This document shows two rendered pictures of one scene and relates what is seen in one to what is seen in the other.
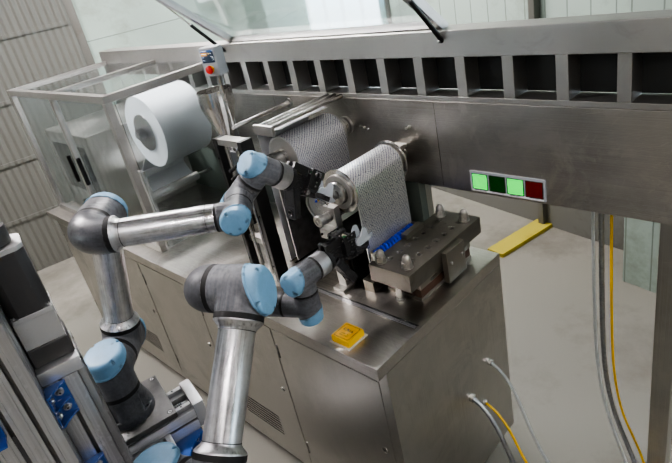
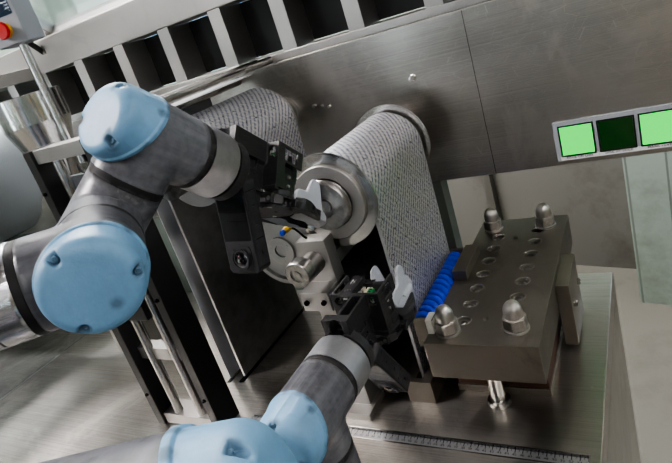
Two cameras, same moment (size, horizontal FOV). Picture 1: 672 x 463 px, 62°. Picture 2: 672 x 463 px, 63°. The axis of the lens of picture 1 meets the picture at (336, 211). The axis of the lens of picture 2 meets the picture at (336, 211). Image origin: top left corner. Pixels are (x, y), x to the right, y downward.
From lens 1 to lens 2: 1.00 m
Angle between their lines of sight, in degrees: 16
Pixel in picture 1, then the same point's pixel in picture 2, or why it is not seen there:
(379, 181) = (398, 171)
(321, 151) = not seen: hidden behind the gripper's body
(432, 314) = (598, 419)
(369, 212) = (396, 235)
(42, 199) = not seen: outside the picture
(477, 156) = (566, 91)
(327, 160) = not seen: hidden behind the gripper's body
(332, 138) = (275, 124)
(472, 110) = not seen: outside the picture
